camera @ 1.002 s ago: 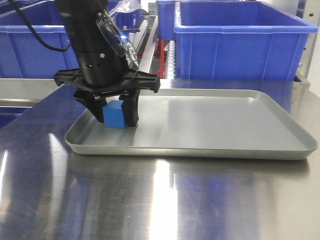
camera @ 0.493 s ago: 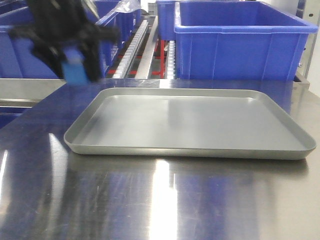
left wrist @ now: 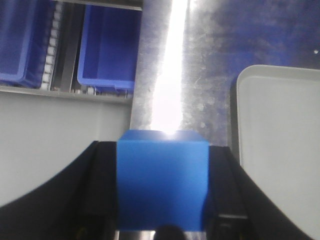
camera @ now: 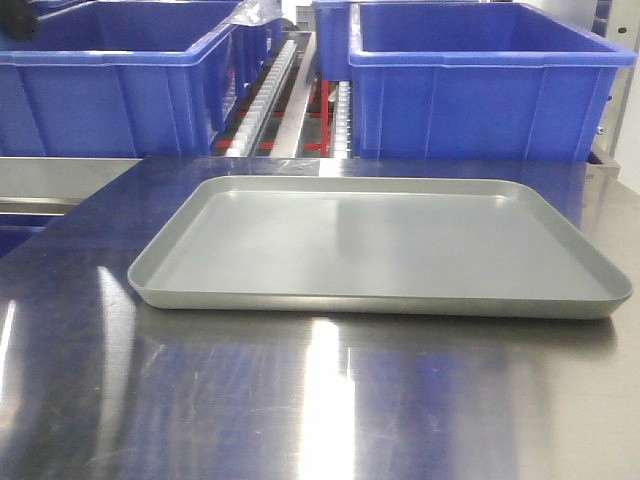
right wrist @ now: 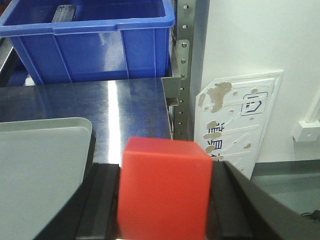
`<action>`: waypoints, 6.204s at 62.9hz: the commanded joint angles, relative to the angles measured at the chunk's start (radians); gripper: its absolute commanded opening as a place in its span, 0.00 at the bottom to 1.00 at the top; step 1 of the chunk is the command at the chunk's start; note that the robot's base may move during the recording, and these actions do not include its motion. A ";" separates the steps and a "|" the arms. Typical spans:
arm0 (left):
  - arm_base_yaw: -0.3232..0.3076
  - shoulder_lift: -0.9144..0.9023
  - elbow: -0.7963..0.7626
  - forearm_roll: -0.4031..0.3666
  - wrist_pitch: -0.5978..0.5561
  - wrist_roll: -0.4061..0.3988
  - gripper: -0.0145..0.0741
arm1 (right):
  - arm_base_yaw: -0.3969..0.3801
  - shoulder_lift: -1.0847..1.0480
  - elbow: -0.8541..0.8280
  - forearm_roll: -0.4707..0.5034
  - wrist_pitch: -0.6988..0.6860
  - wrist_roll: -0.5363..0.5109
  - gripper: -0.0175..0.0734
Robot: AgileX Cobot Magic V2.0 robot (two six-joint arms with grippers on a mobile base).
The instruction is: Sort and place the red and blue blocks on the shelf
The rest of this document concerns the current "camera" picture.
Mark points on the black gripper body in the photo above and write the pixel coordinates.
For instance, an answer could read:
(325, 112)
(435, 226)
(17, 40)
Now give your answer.
(18, 20)

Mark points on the blue bin lower shelf left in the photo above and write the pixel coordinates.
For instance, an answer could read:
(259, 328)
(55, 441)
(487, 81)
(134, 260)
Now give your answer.
(18, 228)

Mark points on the blue plastic bin centre-left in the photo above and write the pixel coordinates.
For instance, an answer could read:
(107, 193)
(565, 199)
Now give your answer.
(120, 79)

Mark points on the clear plastic bag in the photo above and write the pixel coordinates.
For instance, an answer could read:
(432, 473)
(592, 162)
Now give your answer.
(255, 13)

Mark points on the blue bin behind centre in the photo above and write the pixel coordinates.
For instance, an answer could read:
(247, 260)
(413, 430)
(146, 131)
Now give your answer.
(253, 46)

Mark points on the white roller track left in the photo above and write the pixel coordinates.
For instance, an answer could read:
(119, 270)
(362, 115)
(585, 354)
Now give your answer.
(249, 133)

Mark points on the white roller track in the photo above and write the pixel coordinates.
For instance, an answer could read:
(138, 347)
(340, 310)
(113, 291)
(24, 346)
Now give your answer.
(341, 142)
(249, 133)

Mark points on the blue bin behind right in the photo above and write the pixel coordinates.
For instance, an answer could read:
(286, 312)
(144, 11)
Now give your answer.
(333, 29)

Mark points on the white roller track right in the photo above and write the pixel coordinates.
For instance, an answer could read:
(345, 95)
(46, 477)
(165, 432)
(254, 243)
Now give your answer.
(341, 142)

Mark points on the grey metal tray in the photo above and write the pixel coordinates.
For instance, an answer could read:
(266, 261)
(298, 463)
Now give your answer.
(452, 247)

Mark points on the blue plastic bin right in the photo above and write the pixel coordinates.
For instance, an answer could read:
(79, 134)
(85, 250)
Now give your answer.
(471, 81)

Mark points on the steel shelf front rail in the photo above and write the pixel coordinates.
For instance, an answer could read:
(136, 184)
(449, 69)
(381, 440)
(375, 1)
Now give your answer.
(54, 185)

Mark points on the red shelf frame bars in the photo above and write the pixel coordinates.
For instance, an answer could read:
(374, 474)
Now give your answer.
(315, 128)

